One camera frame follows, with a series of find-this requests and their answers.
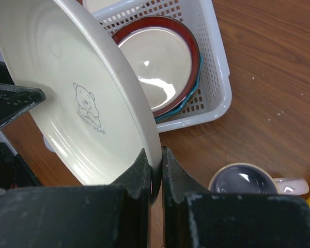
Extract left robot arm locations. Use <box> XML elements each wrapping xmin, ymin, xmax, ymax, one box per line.
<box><xmin>0</xmin><ymin>61</ymin><xmax>46</xmax><ymax>197</ymax></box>

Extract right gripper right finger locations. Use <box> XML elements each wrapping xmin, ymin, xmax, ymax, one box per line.
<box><xmin>162</xmin><ymin>147</ymin><xmax>310</xmax><ymax>247</ymax></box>

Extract blue dotted scalloped plate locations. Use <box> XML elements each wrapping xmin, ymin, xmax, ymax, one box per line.
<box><xmin>155</xmin><ymin>54</ymin><xmax>204</xmax><ymax>124</ymax></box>

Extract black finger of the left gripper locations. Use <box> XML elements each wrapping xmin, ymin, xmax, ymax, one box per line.
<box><xmin>0</xmin><ymin>83</ymin><xmax>46</xmax><ymax>130</ymax></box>

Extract pink cream branch plate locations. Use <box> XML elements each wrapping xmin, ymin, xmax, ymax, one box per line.
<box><xmin>82</xmin><ymin>0</ymin><xmax>120</xmax><ymax>13</ymax></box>

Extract red rimmed cream plate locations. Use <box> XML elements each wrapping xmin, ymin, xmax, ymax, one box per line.
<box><xmin>112</xmin><ymin>15</ymin><xmax>201</xmax><ymax>117</ymax></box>

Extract white plastic basket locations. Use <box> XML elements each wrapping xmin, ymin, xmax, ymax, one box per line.
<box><xmin>92</xmin><ymin>1</ymin><xmax>232</xmax><ymax>133</ymax></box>

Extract pink purple mug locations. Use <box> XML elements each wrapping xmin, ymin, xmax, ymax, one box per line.
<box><xmin>208</xmin><ymin>163</ymin><xmax>309</xmax><ymax>195</ymax></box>

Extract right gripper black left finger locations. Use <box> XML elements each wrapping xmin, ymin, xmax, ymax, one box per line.
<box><xmin>0</xmin><ymin>150</ymin><xmax>151</xmax><ymax>247</ymax></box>

